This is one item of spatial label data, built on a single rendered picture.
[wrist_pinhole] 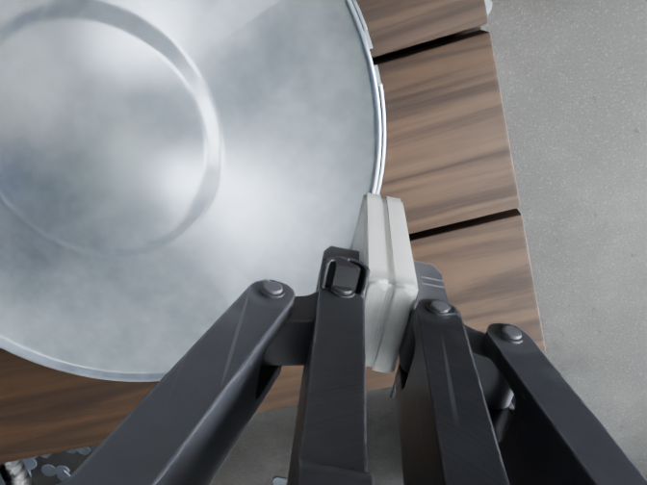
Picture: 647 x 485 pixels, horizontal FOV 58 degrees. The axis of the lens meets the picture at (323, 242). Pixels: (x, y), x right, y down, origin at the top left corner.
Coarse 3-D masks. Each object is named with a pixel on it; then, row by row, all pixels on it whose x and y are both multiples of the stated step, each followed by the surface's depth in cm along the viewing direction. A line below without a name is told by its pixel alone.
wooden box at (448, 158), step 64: (384, 0) 27; (448, 0) 27; (384, 64) 28; (448, 64) 28; (448, 128) 29; (384, 192) 31; (448, 192) 31; (512, 192) 30; (448, 256) 32; (512, 256) 32; (512, 320) 33; (0, 384) 38; (64, 384) 37; (128, 384) 37; (384, 384) 36; (0, 448) 40; (64, 448) 39
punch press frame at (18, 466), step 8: (8, 464) 63; (16, 464) 64; (0, 472) 64; (8, 472) 64; (16, 472) 64; (24, 472) 65; (8, 480) 64; (16, 480) 64; (24, 480) 65; (32, 480) 66
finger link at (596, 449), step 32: (512, 352) 14; (512, 384) 14; (544, 384) 13; (512, 416) 13; (544, 416) 12; (576, 416) 12; (512, 448) 13; (544, 448) 12; (576, 448) 11; (608, 448) 12; (512, 480) 13; (544, 480) 12; (576, 480) 11; (608, 480) 11; (640, 480) 11
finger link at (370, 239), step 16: (368, 192) 22; (368, 208) 20; (368, 224) 19; (384, 224) 20; (368, 240) 18; (384, 240) 18; (368, 256) 17; (384, 256) 17; (384, 272) 16; (368, 288) 16; (384, 288) 16; (368, 304) 16; (384, 304) 16; (368, 320) 16; (368, 336) 16; (368, 352) 17
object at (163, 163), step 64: (0, 0) 27; (64, 0) 27; (128, 0) 27; (192, 0) 27; (256, 0) 27; (320, 0) 27; (0, 64) 28; (64, 64) 28; (128, 64) 28; (192, 64) 28; (256, 64) 28; (320, 64) 28; (0, 128) 29; (64, 128) 29; (128, 128) 29; (192, 128) 29; (256, 128) 29; (320, 128) 29; (0, 192) 31; (64, 192) 30; (128, 192) 30; (192, 192) 30; (256, 192) 30; (320, 192) 30; (0, 256) 33; (64, 256) 32; (128, 256) 32; (192, 256) 32; (256, 256) 32; (320, 256) 32; (0, 320) 34; (64, 320) 34; (128, 320) 34; (192, 320) 34
